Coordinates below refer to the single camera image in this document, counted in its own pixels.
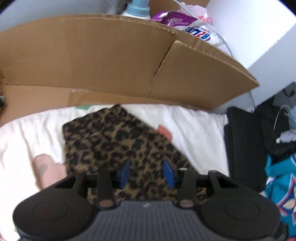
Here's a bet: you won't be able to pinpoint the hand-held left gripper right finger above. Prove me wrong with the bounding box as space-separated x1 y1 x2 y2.
162 159 240 208

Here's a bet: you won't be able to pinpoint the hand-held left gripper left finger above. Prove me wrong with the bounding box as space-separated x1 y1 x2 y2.
55 161 132 208

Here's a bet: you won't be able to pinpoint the leopard print garment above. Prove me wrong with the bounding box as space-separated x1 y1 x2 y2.
62 104 207 207

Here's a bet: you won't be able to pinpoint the folded black clothes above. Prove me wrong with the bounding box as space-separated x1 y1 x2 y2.
224 106 269 193

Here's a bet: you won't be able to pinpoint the white bear print blanket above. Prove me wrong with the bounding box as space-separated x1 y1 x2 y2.
0 104 232 241

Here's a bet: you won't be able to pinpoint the teal floral cloth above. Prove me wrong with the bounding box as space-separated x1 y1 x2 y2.
263 152 296 233

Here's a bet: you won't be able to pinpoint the black bag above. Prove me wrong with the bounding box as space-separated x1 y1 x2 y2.
255 91 296 160

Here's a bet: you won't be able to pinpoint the large cardboard sheet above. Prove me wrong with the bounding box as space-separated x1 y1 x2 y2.
0 14 260 114

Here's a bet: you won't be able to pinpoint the white charger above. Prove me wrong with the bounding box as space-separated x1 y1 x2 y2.
276 131 296 143

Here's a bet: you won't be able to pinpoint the purple and white bag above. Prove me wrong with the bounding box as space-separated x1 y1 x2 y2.
151 10 221 48

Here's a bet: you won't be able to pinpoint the detergent bottle with blue cap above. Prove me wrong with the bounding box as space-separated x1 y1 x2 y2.
121 0 151 18

